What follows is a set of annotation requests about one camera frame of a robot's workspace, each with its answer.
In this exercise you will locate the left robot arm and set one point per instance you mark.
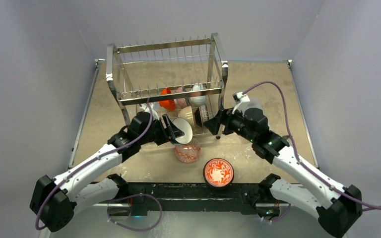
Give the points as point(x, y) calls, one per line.
point(56, 200)

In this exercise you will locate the clear plastic screw box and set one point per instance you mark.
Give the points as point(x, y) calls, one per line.
point(253, 103)

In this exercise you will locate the white red-rimmed bowl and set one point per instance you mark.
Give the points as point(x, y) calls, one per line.
point(186, 128)

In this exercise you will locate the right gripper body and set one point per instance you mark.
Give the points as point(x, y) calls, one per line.
point(223, 121)

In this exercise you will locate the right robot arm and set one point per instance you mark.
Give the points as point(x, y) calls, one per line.
point(322, 197)

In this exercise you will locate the red geometric pattern bowl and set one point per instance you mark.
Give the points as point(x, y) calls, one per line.
point(188, 153)

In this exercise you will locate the beige speckled bowl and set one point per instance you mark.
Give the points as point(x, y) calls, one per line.
point(187, 114)

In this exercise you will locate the steel two-tier dish rack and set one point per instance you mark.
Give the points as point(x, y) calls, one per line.
point(151, 72)

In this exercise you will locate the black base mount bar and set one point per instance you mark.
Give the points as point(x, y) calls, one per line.
point(139, 198)

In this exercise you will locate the red floral pattern bowl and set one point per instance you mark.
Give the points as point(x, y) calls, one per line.
point(218, 173)

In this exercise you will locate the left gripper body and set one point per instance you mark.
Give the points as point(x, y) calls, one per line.
point(157, 133)

